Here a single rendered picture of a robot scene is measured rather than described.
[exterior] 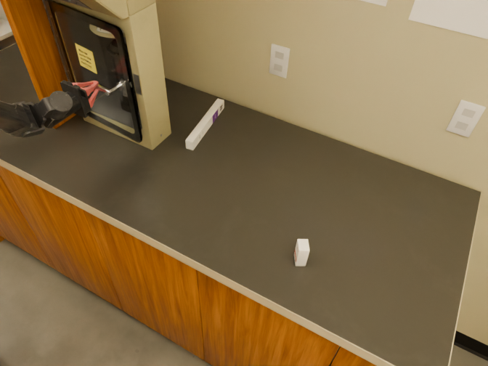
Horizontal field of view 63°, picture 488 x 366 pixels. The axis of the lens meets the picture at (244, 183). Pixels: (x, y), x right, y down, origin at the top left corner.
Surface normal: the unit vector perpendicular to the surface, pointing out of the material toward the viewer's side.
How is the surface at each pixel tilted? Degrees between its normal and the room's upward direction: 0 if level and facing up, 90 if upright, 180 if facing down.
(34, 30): 90
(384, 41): 90
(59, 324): 0
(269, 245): 0
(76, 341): 0
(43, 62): 90
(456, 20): 90
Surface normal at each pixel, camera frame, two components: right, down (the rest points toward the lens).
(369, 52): -0.49, 0.62
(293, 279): 0.04, -0.69
